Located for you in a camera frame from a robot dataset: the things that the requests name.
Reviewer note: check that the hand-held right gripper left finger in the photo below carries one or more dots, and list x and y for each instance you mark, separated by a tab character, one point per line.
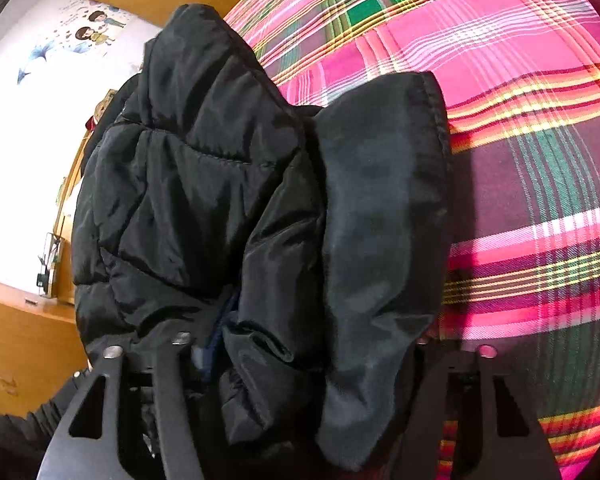
172	390

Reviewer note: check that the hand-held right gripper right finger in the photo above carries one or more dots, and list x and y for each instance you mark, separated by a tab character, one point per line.
487	375

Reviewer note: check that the black puffer jacket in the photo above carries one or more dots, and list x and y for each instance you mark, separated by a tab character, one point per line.
220	200

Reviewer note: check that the wooden nightstand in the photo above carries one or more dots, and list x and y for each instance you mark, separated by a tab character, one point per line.
25	350

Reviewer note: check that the person's black clothing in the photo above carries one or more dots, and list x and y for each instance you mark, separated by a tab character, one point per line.
25	435

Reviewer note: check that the wooden headboard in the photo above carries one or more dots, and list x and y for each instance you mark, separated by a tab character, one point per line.
67	220

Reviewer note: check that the pink plaid bed sheet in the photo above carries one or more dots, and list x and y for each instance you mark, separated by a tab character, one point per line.
520	135

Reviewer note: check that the brown teddy bear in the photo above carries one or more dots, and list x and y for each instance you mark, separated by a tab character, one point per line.
102	112

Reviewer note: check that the cartoon wall poster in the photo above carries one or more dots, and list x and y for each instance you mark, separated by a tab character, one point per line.
87	27

